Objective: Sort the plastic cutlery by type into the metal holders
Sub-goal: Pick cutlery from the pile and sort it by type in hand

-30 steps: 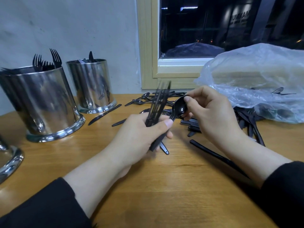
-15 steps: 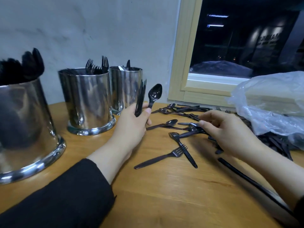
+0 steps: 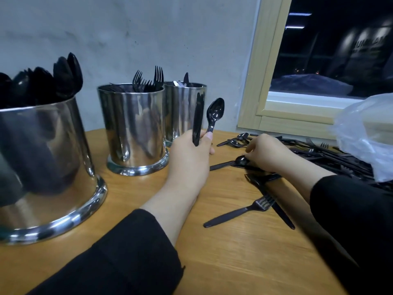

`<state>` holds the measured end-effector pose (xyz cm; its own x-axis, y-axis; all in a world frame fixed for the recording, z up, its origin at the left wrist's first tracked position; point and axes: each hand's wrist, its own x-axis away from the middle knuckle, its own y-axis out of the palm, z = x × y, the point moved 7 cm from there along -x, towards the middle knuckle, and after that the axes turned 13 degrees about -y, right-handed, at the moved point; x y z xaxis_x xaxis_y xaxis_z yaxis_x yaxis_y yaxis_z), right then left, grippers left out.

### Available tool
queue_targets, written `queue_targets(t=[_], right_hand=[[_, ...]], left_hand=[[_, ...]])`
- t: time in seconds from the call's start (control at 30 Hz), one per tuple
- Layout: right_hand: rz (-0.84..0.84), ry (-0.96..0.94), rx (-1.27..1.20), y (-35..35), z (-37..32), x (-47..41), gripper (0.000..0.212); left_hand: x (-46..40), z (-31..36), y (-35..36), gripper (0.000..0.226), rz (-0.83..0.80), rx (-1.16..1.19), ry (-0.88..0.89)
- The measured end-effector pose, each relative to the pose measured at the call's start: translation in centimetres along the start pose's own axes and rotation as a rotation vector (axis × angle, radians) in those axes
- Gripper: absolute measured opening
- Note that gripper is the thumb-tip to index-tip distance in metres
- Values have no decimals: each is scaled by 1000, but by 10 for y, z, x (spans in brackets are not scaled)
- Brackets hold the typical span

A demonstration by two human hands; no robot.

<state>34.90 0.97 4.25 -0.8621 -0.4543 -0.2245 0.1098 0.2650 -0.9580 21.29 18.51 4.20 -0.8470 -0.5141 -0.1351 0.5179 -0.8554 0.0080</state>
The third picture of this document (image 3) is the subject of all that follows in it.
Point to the dark parked car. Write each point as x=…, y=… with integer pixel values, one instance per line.
x=310, y=84

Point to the bundle of black cutlery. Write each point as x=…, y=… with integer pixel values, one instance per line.
x=148, y=86
x=178, y=83

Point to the person's left hand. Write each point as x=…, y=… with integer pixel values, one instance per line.
x=187, y=166

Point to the person's left forearm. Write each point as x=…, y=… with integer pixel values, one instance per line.
x=116, y=255

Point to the bunch of black spoons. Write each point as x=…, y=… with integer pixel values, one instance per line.
x=37, y=83

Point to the person's right hand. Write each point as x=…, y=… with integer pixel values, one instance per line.
x=270, y=153

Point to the pile of black plastic cutlery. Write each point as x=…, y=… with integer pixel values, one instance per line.
x=331, y=159

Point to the clear plastic bag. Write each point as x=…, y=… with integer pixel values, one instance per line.
x=368, y=138

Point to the black plastic fork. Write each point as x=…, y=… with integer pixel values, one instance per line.
x=236, y=212
x=137, y=80
x=158, y=75

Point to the black plastic spoon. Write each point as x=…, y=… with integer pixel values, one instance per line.
x=215, y=110

